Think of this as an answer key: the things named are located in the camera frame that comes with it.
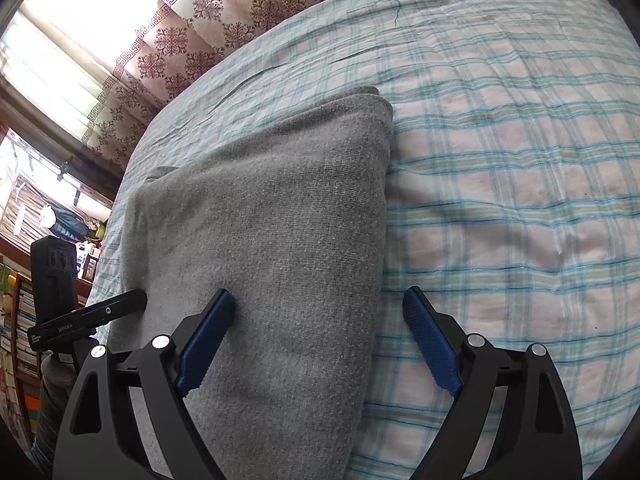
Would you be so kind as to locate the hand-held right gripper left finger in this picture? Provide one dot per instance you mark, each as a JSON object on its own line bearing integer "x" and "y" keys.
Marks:
{"x": 207, "y": 340}

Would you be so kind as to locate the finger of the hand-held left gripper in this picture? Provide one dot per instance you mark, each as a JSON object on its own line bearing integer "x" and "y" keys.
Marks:
{"x": 120, "y": 305}

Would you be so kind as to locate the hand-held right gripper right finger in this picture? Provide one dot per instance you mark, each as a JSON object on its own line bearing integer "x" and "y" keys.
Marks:
{"x": 432, "y": 340}

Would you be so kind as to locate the grey pants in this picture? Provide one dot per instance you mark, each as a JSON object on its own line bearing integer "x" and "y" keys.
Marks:
{"x": 280, "y": 260}

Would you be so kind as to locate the person's left forearm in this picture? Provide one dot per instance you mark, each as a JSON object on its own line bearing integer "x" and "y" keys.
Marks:
{"x": 52, "y": 400}

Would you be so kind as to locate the dark blue bag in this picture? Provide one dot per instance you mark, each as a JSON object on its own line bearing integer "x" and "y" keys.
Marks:
{"x": 70, "y": 222}

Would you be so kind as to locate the wooden bookshelf with books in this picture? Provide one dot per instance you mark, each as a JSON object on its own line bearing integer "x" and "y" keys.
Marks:
{"x": 20, "y": 340}

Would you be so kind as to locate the plaid blue bed sheet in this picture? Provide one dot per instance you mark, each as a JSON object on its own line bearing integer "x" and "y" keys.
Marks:
{"x": 500, "y": 185}

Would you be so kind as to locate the brown patterned curtain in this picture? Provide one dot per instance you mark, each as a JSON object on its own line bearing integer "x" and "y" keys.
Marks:
{"x": 210, "y": 25}

